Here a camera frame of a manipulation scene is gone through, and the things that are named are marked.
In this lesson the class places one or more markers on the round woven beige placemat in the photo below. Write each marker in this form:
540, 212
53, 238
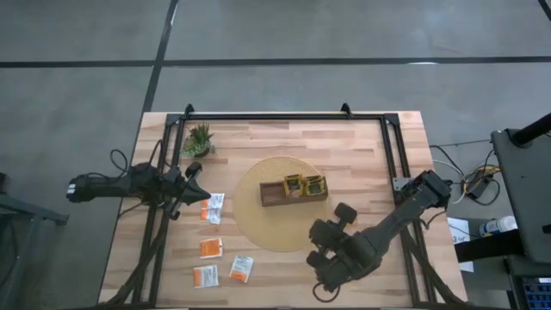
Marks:
275, 232

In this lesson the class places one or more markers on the silver metal bracket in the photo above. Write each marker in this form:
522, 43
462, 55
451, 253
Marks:
398, 183

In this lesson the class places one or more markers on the white orange tea packet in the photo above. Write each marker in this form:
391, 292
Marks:
212, 216
241, 268
211, 248
206, 276
214, 201

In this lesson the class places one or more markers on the white paper sheet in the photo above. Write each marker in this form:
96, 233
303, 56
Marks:
458, 234

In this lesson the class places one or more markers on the brown wooden tea box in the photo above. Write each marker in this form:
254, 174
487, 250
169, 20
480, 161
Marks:
271, 194

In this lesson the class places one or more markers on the potted green succulent plant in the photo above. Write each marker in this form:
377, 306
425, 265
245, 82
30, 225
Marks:
198, 142

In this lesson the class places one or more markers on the black keyboard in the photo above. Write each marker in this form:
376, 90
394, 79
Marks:
536, 293

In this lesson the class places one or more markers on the white bottle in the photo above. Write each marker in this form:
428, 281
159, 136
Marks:
499, 226

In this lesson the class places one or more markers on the black aluminium table frame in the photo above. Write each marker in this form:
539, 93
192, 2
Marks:
280, 116

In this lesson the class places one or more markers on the clear mango snack packet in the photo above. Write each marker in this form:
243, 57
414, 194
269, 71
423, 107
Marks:
293, 186

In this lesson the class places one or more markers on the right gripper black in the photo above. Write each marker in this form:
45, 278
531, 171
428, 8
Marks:
344, 258

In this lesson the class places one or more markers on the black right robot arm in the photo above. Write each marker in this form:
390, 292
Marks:
400, 217

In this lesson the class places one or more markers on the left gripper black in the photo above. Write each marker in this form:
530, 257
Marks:
175, 190

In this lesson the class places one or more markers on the grey metal stand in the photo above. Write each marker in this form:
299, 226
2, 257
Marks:
26, 211

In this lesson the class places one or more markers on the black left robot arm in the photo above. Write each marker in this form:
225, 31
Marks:
107, 187

